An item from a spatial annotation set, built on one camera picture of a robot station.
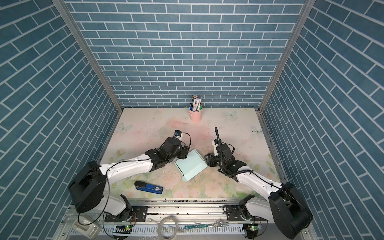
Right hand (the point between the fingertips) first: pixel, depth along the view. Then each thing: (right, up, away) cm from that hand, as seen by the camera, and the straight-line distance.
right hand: (207, 154), depth 86 cm
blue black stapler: (-35, -15, -7) cm, 39 cm away
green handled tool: (-5, -31, -16) cm, 35 cm away
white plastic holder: (-56, -29, -19) cm, 66 cm away
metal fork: (+5, -30, -15) cm, 34 cm away
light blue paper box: (-8, -5, 0) cm, 9 cm away
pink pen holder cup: (-7, +23, +23) cm, 34 cm away
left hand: (-12, +4, -1) cm, 13 cm away
